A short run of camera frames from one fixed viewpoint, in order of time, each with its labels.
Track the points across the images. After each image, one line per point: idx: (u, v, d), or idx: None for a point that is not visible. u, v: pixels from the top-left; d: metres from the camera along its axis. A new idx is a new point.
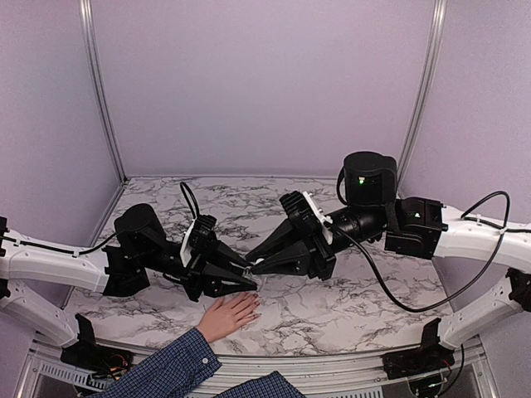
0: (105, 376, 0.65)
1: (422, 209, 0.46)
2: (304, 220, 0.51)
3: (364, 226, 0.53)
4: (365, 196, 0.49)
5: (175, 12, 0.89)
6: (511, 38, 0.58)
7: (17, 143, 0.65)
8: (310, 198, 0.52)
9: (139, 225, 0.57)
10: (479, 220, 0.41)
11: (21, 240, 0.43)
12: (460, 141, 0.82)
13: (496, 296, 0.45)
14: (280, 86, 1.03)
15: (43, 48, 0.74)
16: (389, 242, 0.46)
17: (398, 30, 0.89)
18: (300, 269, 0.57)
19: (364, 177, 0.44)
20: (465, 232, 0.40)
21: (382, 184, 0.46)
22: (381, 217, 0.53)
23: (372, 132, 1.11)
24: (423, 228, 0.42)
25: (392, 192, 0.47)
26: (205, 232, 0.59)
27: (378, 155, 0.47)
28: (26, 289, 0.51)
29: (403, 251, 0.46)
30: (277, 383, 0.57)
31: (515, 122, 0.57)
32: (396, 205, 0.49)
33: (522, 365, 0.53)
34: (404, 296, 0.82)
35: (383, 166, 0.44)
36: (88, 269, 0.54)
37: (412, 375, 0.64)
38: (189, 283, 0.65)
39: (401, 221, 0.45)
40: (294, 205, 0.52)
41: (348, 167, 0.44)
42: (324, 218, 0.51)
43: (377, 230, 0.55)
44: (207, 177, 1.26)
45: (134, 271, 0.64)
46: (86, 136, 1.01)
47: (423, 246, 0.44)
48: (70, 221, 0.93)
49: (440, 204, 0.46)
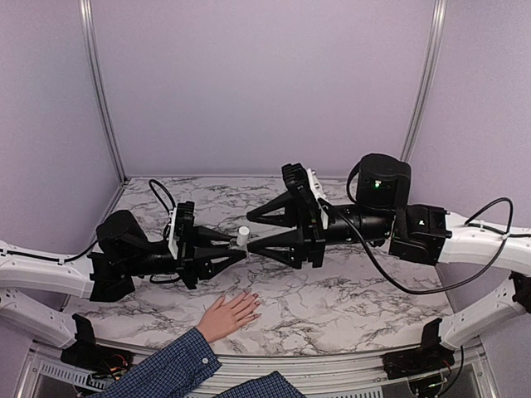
0: (105, 376, 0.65)
1: (426, 215, 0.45)
2: (299, 191, 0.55)
3: (367, 225, 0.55)
4: (377, 199, 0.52)
5: (175, 12, 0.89)
6: (511, 37, 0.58)
7: (17, 143, 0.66)
8: (314, 177, 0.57)
9: (119, 231, 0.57)
10: (483, 226, 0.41)
11: (9, 249, 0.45)
12: (460, 141, 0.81)
13: (499, 298, 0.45)
14: (280, 86, 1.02)
15: (42, 48, 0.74)
16: (394, 248, 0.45)
17: (399, 30, 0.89)
18: (294, 259, 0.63)
19: (381, 180, 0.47)
20: (470, 239, 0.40)
21: (397, 191, 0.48)
22: (385, 222, 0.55)
23: (372, 131, 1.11)
24: (429, 236, 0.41)
25: (405, 201, 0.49)
26: (190, 216, 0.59)
27: (392, 160, 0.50)
28: (18, 295, 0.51)
29: (407, 257, 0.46)
30: (277, 383, 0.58)
31: (515, 121, 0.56)
32: (404, 212, 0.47)
33: (523, 365, 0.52)
34: (404, 296, 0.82)
35: (399, 172, 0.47)
36: (73, 276, 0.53)
37: (413, 376, 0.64)
38: (186, 272, 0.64)
39: (409, 227, 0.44)
40: (291, 175, 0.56)
41: (366, 169, 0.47)
42: (320, 195, 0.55)
43: (382, 234, 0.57)
44: (207, 177, 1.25)
45: (119, 277, 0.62)
46: (86, 137, 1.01)
47: (428, 254, 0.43)
48: (69, 221, 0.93)
49: (443, 211, 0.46)
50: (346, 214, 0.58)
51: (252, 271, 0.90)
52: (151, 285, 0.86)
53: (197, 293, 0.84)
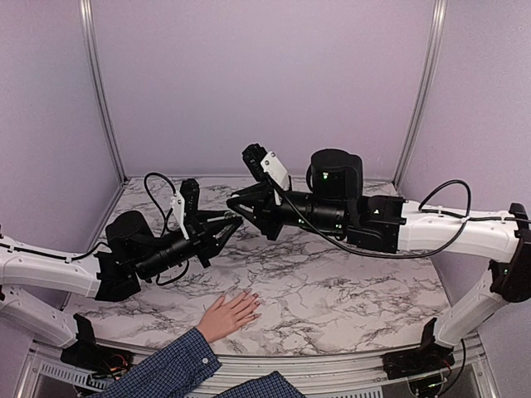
0: (105, 376, 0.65)
1: (382, 206, 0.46)
2: (251, 165, 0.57)
3: (318, 213, 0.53)
4: (331, 192, 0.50)
5: (176, 12, 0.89)
6: (512, 37, 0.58)
7: (17, 143, 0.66)
8: (272, 156, 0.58)
9: (130, 232, 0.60)
10: (440, 211, 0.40)
11: (16, 246, 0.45)
12: (460, 141, 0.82)
13: (479, 289, 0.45)
14: (280, 86, 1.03)
15: (43, 48, 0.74)
16: (350, 236, 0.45)
17: (399, 30, 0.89)
18: (255, 220, 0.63)
19: (328, 172, 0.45)
20: (425, 224, 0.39)
21: (347, 181, 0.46)
22: (338, 215, 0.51)
23: (372, 131, 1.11)
24: (382, 224, 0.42)
25: (357, 191, 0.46)
26: (196, 190, 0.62)
27: (345, 153, 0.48)
28: (21, 293, 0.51)
29: (365, 247, 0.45)
30: (277, 383, 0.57)
31: (514, 122, 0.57)
32: (360, 205, 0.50)
33: (522, 366, 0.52)
34: (404, 296, 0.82)
35: (349, 164, 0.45)
36: (80, 275, 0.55)
37: (413, 376, 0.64)
38: (202, 245, 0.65)
39: (363, 218, 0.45)
40: (251, 154, 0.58)
41: (315, 162, 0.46)
42: (268, 170, 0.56)
43: (334, 227, 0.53)
44: (207, 177, 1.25)
45: (126, 277, 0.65)
46: (87, 138, 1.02)
47: (384, 241, 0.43)
48: (70, 220, 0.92)
49: (401, 200, 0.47)
50: (304, 200, 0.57)
51: (252, 271, 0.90)
52: (151, 285, 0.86)
53: (197, 293, 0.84)
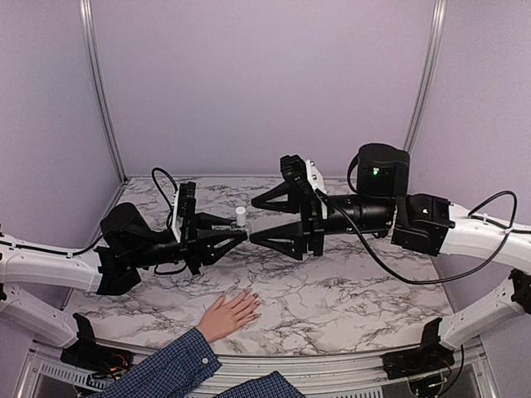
0: (105, 376, 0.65)
1: (428, 205, 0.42)
2: (298, 182, 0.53)
3: (367, 215, 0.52)
4: (376, 188, 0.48)
5: (175, 12, 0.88)
6: (512, 36, 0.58)
7: (17, 142, 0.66)
8: (311, 166, 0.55)
9: (124, 223, 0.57)
10: (485, 220, 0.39)
11: (17, 244, 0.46)
12: (460, 140, 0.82)
13: (499, 297, 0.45)
14: (280, 86, 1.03)
15: (43, 47, 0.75)
16: (396, 235, 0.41)
17: (398, 30, 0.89)
18: (297, 250, 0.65)
19: (378, 167, 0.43)
20: (471, 230, 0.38)
21: (396, 177, 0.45)
22: (387, 212, 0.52)
23: (372, 131, 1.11)
24: (431, 225, 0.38)
25: (404, 190, 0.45)
26: (191, 196, 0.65)
27: (391, 149, 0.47)
28: (23, 292, 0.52)
29: (410, 247, 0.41)
30: (277, 383, 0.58)
31: (514, 122, 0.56)
32: (404, 201, 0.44)
33: (522, 365, 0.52)
34: (404, 296, 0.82)
35: (399, 158, 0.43)
36: (80, 269, 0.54)
37: (413, 375, 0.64)
38: (188, 253, 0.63)
39: (411, 216, 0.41)
40: (289, 166, 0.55)
41: (363, 156, 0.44)
42: (317, 185, 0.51)
43: (383, 225, 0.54)
44: (207, 177, 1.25)
45: (124, 269, 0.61)
46: (87, 138, 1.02)
47: (430, 243, 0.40)
48: (69, 220, 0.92)
49: (447, 201, 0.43)
50: (346, 204, 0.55)
51: (252, 271, 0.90)
52: (151, 285, 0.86)
53: (197, 293, 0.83)
